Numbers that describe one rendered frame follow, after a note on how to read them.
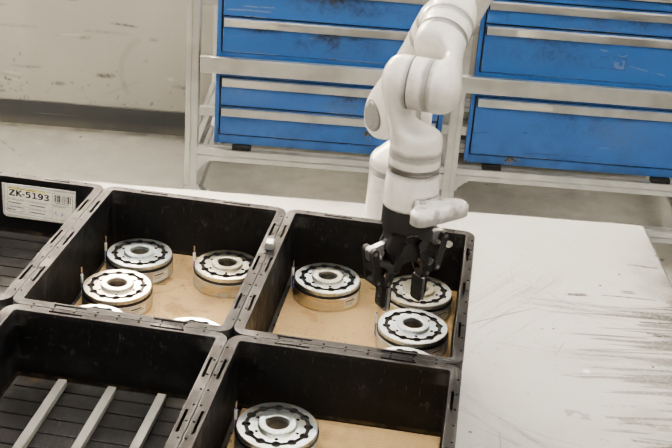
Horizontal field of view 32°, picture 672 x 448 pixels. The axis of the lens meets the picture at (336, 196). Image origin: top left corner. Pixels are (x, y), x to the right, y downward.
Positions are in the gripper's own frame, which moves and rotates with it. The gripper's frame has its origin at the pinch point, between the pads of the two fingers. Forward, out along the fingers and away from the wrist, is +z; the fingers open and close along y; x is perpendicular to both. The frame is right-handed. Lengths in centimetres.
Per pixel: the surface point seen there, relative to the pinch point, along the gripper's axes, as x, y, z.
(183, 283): -31.9, 17.0, 9.1
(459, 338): 12.6, -0.2, 0.7
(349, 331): -7.5, 2.7, 9.2
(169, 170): -244, -94, 91
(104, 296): -29.3, 31.6, 6.3
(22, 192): -59, 32, 2
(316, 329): -10.3, 6.6, 9.2
